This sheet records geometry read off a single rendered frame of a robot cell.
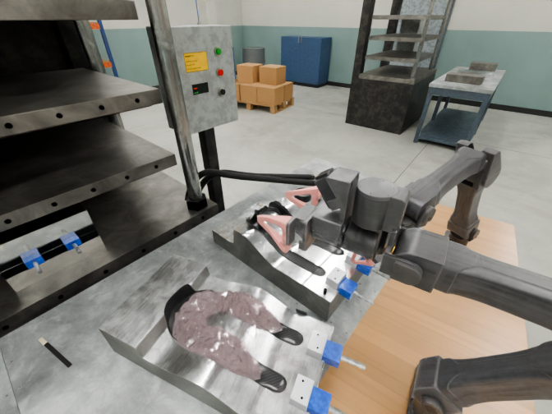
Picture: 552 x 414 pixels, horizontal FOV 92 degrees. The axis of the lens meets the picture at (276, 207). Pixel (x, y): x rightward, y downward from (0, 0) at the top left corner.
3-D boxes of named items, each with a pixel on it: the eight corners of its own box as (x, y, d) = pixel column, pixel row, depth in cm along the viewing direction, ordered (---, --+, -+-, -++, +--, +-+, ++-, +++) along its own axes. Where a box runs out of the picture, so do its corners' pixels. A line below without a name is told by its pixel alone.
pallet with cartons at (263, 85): (294, 104, 565) (295, 64, 522) (273, 114, 507) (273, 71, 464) (247, 97, 615) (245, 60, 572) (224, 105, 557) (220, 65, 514)
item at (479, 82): (484, 120, 480) (509, 62, 427) (466, 154, 358) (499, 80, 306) (441, 112, 516) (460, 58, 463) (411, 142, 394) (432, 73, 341)
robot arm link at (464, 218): (464, 242, 91) (482, 173, 68) (445, 231, 95) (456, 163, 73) (476, 231, 91) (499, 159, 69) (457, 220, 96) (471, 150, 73)
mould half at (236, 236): (367, 268, 91) (376, 238, 83) (326, 321, 75) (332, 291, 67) (261, 211, 118) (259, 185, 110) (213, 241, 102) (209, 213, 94)
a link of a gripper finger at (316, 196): (271, 190, 50) (317, 205, 46) (291, 175, 55) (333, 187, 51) (272, 219, 54) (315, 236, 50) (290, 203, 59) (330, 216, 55)
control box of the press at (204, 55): (253, 267, 197) (236, 25, 112) (221, 292, 178) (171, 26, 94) (232, 253, 209) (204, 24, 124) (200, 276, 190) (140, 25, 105)
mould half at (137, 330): (332, 338, 71) (337, 313, 65) (298, 457, 52) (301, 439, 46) (181, 278, 88) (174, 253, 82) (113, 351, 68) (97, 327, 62)
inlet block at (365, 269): (391, 279, 79) (396, 267, 76) (384, 290, 76) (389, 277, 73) (351, 258, 86) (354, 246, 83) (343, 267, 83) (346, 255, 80)
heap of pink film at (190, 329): (287, 319, 69) (287, 301, 65) (255, 391, 56) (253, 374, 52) (204, 286, 78) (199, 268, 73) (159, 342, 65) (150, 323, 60)
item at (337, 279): (375, 304, 73) (379, 291, 70) (366, 316, 70) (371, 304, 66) (333, 278, 80) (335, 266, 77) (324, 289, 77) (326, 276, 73)
